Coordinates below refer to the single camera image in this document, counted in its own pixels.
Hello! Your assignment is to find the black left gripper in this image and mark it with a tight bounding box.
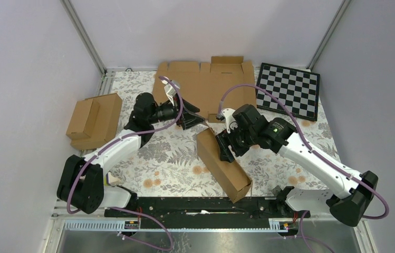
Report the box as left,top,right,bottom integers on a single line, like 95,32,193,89
148,93,205,130

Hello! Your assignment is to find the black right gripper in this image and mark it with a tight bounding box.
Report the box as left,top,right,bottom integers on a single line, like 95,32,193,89
215,122,257,163

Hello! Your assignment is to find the brown cardboard box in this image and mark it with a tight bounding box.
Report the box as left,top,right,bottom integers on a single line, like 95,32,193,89
196,128,252,203
66,93,122,150

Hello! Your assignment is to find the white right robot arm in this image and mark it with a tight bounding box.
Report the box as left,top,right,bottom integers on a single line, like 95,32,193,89
216,104,379,227

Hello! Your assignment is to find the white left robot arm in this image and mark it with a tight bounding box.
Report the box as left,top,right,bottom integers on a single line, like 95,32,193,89
56,92,205,217

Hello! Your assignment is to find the folded brown cardboard box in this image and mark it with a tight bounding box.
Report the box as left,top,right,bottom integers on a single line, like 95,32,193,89
66,93,122,150

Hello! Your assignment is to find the floral patterned table mat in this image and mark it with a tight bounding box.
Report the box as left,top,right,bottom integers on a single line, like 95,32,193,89
110,71,340,197

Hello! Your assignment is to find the brown flat cardboard sheet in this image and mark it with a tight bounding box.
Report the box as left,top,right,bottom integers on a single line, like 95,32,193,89
152,56,255,123

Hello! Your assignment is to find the black white checkerboard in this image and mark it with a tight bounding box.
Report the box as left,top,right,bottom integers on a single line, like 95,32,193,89
256,63,321,121

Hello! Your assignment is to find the small yellow white block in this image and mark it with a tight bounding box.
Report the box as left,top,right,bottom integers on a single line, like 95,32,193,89
104,173,120,186

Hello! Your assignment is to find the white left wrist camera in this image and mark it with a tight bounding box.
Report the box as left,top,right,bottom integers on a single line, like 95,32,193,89
164,83,177,106

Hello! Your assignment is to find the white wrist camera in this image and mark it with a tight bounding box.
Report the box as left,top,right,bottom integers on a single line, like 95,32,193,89
217,108,238,133
164,83,177,106

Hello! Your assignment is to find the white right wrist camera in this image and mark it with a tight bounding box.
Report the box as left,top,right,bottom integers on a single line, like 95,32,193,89
217,108,238,133

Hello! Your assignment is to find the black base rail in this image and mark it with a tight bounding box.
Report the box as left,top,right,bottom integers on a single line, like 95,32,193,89
104,197,311,231

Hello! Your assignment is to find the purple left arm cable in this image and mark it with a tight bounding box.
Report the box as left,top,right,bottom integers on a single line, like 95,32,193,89
66,76,185,215

